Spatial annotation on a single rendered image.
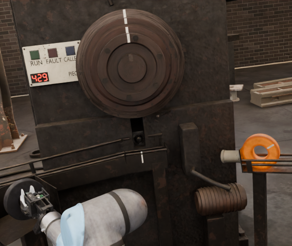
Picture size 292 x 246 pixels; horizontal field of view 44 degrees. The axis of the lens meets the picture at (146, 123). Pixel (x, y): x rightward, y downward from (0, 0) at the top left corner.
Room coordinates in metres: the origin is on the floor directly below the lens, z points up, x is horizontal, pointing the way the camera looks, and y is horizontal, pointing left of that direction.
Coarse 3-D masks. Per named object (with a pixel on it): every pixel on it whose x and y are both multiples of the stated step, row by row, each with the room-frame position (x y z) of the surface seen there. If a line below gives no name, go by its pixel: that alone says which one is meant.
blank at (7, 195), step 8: (16, 184) 1.20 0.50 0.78; (24, 184) 1.22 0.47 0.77; (32, 184) 1.24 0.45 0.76; (40, 184) 1.25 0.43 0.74; (8, 192) 1.19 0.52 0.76; (16, 192) 1.20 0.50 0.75; (8, 200) 1.17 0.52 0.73; (16, 200) 1.19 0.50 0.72; (8, 208) 1.17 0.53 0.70; (16, 208) 1.19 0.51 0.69; (16, 216) 1.18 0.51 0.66; (24, 216) 1.20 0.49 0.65
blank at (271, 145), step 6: (252, 138) 1.42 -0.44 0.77; (258, 138) 1.41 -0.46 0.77; (264, 138) 1.40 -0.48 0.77; (270, 138) 1.39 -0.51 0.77; (246, 144) 1.44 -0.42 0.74; (252, 144) 1.42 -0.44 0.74; (258, 144) 1.41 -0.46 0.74; (264, 144) 1.40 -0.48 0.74; (270, 144) 1.39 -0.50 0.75; (276, 144) 1.38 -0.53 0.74; (246, 150) 1.44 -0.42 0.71; (252, 150) 1.43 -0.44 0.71; (270, 150) 1.39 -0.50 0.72; (276, 150) 1.37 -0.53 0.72; (246, 156) 1.44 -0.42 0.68; (252, 156) 1.42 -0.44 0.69; (258, 156) 1.44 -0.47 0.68; (270, 156) 1.39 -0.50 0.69; (276, 156) 1.37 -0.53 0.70; (252, 162) 1.42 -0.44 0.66; (258, 162) 1.41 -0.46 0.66; (264, 162) 1.40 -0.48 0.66; (270, 162) 1.39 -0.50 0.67; (276, 162) 1.38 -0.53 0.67; (258, 168) 1.41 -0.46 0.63; (264, 168) 1.40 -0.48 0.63
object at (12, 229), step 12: (36, 180) 1.40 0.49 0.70; (0, 192) 1.32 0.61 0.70; (48, 192) 1.32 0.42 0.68; (0, 204) 1.31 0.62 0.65; (0, 216) 1.30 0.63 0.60; (0, 228) 1.23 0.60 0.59; (12, 228) 1.21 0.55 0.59; (24, 228) 1.20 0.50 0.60; (12, 240) 1.14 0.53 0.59; (24, 240) 1.23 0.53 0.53; (36, 240) 1.25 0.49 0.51
